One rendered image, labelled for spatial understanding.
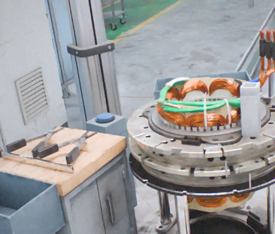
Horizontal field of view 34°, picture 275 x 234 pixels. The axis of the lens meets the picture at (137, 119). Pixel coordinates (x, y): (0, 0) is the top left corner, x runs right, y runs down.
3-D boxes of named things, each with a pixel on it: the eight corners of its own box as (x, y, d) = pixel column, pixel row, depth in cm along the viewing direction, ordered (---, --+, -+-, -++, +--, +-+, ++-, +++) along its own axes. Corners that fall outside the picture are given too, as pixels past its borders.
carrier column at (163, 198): (169, 228, 105) (160, 147, 98) (159, 226, 107) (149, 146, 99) (173, 222, 107) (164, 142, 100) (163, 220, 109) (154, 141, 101)
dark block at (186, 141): (184, 141, 80) (183, 134, 79) (202, 142, 78) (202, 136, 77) (181, 144, 78) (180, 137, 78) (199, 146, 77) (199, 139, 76)
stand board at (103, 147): (64, 197, 77) (61, 184, 77) (-11, 177, 88) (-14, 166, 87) (128, 147, 93) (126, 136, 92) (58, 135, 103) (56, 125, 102)
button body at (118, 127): (137, 205, 120) (125, 116, 111) (119, 218, 115) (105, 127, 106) (118, 197, 125) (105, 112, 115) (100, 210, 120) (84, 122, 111)
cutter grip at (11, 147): (9, 153, 87) (7, 145, 87) (6, 152, 88) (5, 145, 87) (27, 145, 90) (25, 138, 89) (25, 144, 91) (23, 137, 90)
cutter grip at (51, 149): (41, 159, 83) (39, 151, 83) (39, 158, 84) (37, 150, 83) (59, 151, 86) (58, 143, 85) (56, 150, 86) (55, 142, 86)
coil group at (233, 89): (236, 100, 92) (235, 80, 91) (207, 99, 95) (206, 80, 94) (238, 97, 94) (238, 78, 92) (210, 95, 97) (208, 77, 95)
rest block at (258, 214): (263, 230, 99) (263, 221, 98) (247, 218, 103) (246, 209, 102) (278, 222, 100) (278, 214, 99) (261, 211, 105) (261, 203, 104)
